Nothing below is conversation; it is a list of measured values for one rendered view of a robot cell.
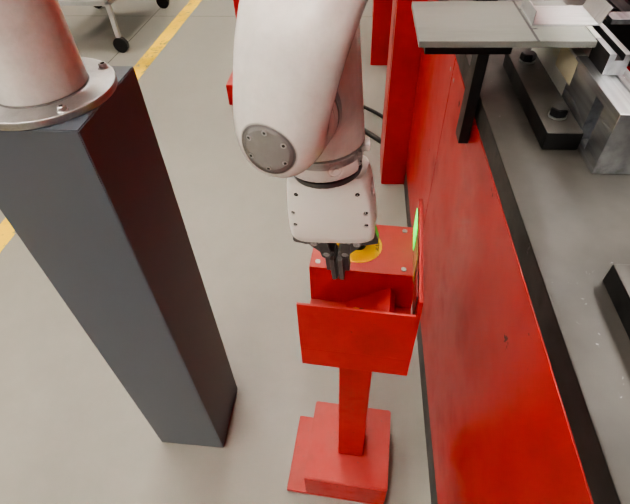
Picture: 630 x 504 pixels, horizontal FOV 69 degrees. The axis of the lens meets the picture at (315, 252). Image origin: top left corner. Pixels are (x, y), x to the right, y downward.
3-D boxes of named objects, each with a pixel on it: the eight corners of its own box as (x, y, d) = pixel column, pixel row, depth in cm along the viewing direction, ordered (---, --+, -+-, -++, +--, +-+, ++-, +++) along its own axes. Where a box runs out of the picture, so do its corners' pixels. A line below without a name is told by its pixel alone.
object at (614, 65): (562, 23, 81) (568, 5, 79) (579, 23, 81) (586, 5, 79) (601, 74, 67) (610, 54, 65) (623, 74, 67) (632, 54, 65)
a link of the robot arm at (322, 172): (371, 116, 49) (372, 141, 51) (291, 119, 51) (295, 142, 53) (366, 162, 43) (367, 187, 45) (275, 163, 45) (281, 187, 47)
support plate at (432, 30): (411, 7, 83) (411, 1, 83) (560, 6, 81) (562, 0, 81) (418, 47, 71) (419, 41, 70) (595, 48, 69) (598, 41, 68)
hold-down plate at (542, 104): (502, 65, 91) (506, 50, 89) (529, 65, 91) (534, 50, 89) (541, 149, 71) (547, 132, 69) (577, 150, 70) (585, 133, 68)
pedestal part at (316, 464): (300, 417, 133) (298, 398, 124) (387, 429, 129) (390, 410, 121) (287, 490, 119) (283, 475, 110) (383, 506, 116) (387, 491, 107)
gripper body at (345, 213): (376, 136, 50) (378, 213, 58) (286, 138, 52) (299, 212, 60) (372, 177, 45) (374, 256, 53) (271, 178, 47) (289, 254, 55)
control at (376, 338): (320, 267, 84) (318, 190, 71) (408, 276, 82) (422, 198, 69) (302, 363, 71) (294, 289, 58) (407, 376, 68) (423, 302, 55)
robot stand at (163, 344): (161, 442, 129) (-59, 127, 57) (180, 383, 141) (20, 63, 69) (223, 448, 127) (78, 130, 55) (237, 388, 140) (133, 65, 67)
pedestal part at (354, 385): (340, 429, 118) (343, 300, 79) (364, 432, 117) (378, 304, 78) (338, 453, 114) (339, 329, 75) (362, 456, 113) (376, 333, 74)
